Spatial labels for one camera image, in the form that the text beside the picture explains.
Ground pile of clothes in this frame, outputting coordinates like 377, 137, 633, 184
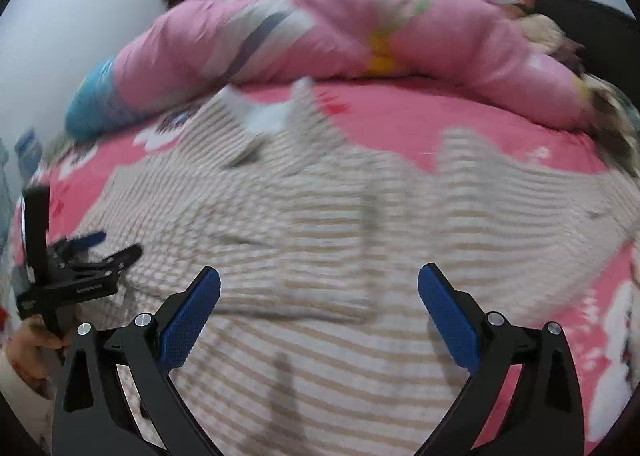
503, 0, 639, 178

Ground blue capped water jug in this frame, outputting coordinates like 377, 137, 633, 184
14, 127, 43, 185

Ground beige white houndstooth knit coat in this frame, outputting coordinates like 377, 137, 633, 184
79, 80, 639, 455

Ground pink and blue quilt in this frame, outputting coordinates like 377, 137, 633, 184
65, 0, 596, 141

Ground left hand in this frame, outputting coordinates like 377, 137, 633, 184
4, 315, 70, 390

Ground pink floral bed sheet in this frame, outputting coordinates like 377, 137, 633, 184
36, 79, 639, 450

